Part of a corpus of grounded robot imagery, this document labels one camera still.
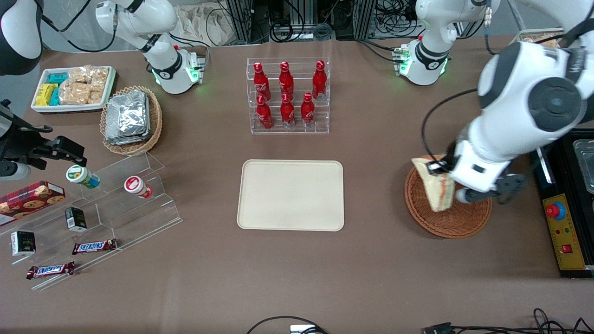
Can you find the clear acrylic stepped stand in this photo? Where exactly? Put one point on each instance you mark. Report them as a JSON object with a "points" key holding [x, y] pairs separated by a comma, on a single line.
{"points": [[120, 218]]}

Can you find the silver foil pack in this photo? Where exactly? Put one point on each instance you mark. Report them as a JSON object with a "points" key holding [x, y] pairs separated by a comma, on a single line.
{"points": [[127, 140], [126, 113]]}

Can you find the triangular sandwich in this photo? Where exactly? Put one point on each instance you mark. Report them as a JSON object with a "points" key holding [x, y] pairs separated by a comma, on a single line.
{"points": [[436, 190]]}

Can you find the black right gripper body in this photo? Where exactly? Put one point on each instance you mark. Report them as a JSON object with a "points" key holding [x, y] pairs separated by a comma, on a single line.
{"points": [[29, 149]]}

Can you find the yellow snack packet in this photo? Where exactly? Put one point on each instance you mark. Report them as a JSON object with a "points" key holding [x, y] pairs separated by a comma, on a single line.
{"points": [[45, 94]]}

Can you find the small black white box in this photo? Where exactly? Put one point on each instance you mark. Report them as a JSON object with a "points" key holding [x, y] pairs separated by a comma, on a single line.
{"points": [[23, 243]]}

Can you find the bagged brown snack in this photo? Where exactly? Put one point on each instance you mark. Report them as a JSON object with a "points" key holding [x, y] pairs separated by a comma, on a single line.
{"points": [[543, 39]]}

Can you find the small white device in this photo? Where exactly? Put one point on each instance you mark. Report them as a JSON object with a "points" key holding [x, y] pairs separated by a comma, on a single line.
{"points": [[301, 329]]}

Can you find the yellow black control box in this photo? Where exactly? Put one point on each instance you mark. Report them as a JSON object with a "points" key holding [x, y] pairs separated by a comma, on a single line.
{"points": [[568, 236]]}

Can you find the red cookie box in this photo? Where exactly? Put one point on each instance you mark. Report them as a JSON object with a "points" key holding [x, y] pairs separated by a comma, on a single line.
{"points": [[28, 199]]}

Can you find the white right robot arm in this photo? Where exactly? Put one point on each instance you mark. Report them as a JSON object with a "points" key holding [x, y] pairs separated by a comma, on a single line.
{"points": [[153, 18]]}

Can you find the clear plastic container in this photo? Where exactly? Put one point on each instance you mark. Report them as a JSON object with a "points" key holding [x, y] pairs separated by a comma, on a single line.
{"points": [[585, 164]]}

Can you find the aluminium frame rack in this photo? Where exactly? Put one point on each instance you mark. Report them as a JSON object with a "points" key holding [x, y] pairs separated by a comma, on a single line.
{"points": [[301, 21]]}

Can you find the red cola bottle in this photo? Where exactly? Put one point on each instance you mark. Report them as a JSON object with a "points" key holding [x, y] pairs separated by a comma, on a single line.
{"points": [[261, 83], [286, 81], [319, 82], [307, 111], [287, 113], [264, 116]]}

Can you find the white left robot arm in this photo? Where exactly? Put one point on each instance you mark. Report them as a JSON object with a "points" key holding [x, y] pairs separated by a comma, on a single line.
{"points": [[519, 93]]}

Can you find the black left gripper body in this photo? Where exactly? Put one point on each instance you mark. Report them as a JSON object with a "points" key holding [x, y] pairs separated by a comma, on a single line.
{"points": [[444, 165]]}

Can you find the red emergency stop button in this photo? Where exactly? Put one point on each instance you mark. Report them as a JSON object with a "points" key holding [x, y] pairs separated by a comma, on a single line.
{"points": [[555, 211]]}

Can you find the clear bag of crackers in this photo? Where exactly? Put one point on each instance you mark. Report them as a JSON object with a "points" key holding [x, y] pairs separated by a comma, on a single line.
{"points": [[95, 97], [99, 78], [79, 75], [74, 93]]}

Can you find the beige plastic tray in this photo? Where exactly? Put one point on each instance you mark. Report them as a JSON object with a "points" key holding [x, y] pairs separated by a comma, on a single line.
{"points": [[290, 195]]}

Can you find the brown wicker basket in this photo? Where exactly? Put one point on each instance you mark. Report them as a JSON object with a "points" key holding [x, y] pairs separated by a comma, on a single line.
{"points": [[455, 222]]}

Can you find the blue snack packet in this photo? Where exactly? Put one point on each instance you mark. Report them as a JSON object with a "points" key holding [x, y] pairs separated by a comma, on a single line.
{"points": [[58, 78], [54, 97]]}

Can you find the green lid cup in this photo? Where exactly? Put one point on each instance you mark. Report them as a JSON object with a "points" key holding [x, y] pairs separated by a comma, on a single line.
{"points": [[80, 176]]}

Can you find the white plastic bag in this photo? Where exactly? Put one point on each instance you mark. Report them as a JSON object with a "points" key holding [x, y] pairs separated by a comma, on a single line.
{"points": [[199, 25]]}

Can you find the Snickers chocolate bar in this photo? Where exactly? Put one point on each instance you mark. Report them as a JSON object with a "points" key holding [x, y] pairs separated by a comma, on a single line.
{"points": [[94, 246], [51, 270]]}

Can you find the clear acrylic bottle rack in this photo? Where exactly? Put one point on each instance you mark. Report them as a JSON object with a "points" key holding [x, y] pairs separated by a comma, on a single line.
{"points": [[297, 130]]}

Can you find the red lid cup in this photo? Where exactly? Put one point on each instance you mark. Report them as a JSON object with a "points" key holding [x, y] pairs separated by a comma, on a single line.
{"points": [[135, 185]]}

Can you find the light wicker basket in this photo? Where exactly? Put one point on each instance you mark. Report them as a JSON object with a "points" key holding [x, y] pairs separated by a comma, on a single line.
{"points": [[155, 125]]}

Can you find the white rectangular snack tray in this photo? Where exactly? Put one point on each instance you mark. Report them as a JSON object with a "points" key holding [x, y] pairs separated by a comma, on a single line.
{"points": [[69, 108]]}

